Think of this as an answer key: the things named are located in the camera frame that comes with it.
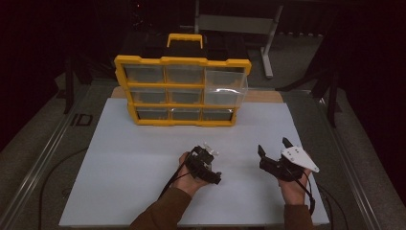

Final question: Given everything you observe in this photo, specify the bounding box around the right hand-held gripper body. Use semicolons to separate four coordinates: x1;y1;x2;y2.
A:
259;146;321;183

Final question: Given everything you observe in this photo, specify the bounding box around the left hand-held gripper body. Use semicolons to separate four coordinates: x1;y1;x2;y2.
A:
185;142;220;184

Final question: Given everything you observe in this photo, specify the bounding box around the single clear plastic drawer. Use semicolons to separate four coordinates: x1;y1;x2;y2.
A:
203;69;250;107

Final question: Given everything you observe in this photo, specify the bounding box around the yellow black drawer organizer cabinet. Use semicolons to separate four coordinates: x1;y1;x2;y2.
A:
114;32;253;127

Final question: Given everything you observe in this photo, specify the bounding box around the person's left hand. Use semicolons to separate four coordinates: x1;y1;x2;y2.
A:
173;151;211;197

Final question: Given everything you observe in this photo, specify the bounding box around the person's right hand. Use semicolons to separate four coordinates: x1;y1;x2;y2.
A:
279;169;312;206

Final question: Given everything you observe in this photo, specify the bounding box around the tan wooden board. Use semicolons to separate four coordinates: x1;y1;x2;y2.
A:
110;85;284;104

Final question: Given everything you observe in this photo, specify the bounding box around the black metal stand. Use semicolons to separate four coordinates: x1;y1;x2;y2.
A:
276;68;342;128
62;57;94;115

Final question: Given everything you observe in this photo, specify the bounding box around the white table board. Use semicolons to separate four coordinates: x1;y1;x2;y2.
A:
58;98;329;227

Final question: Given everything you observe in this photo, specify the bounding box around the grid of clear drawers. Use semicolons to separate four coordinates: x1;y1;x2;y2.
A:
123;64;236;122

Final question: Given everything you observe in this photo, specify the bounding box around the left hand-held gripper black cable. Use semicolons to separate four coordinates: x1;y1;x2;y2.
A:
158;158;193;199

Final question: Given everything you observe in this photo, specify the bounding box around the hand-held gripper black cable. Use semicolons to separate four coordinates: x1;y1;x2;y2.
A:
158;158;193;199
286;167;317;216

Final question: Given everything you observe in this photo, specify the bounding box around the right hand-held gripper black cable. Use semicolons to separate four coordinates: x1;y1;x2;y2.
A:
286;167;317;216

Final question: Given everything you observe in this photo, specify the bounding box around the thin black cable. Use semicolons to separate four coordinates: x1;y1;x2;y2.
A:
317;184;350;230
37;147;89;230

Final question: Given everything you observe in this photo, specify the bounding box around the aluminium rail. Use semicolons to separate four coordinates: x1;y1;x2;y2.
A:
314;95;383;230
0;84;94;230

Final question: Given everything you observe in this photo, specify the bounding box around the white metal desk frame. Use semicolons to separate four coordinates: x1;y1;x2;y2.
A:
193;0;284;80

